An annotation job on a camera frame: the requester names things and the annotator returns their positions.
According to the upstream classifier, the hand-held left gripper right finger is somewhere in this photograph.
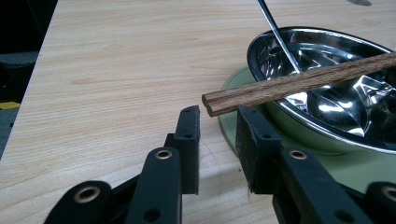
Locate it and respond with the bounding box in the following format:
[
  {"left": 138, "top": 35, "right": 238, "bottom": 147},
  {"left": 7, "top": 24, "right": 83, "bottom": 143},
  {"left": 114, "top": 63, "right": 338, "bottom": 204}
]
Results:
[{"left": 234, "top": 105, "right": 283, "bottom": 196}]

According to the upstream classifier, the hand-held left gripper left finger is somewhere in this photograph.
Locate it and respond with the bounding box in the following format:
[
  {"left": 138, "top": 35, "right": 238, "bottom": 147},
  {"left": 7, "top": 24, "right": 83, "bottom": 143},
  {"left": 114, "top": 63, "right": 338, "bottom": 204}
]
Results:
[{"left": 163, "top": 105, "right": 201, "bottom": 196}]

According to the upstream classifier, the brown wooden chopstick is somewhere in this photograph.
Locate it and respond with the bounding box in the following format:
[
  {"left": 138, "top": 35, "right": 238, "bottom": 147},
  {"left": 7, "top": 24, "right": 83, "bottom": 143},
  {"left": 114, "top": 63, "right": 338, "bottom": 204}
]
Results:
[
  {"left": 205, "top": 59, "right": 396, "bottom": 119},
  {"left": 201, "top": 51, "right": 396, "bottom": 106}
]

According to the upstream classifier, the silver metal spoon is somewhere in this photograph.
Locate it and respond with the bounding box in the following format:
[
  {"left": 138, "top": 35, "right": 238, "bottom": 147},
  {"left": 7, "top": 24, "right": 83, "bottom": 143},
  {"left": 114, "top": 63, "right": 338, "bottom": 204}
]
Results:
[{"left": 256, "top": 0, "right": 367, "bottom": 138}]

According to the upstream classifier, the steel bowl with green outside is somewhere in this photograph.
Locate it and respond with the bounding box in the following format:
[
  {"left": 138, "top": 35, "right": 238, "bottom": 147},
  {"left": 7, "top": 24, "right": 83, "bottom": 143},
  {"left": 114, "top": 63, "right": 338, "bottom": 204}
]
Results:
[{"left": 247, "top": 26, "right": 396, "bottom": 156}]

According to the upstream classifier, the pale green round plate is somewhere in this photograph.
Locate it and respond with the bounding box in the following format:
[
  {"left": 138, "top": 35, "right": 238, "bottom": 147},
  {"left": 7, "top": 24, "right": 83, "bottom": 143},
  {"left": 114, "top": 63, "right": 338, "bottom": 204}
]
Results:
[{"left": 218, "top": 66, "right": 396, "bottom": 194}]

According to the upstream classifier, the yellow strip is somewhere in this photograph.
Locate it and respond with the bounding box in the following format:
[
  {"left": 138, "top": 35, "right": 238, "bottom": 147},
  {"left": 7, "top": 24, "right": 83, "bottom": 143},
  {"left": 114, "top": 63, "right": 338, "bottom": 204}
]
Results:
[{"left": 0, "top": 101, "right": 21, "bottom": 111}]

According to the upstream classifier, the grey padded object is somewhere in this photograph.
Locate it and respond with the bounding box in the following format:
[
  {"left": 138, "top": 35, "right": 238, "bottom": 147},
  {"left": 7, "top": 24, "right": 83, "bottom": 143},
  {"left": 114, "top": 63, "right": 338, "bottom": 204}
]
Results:
[{"left": 0, "top": 50, "right": 40, "bottom": 73}]

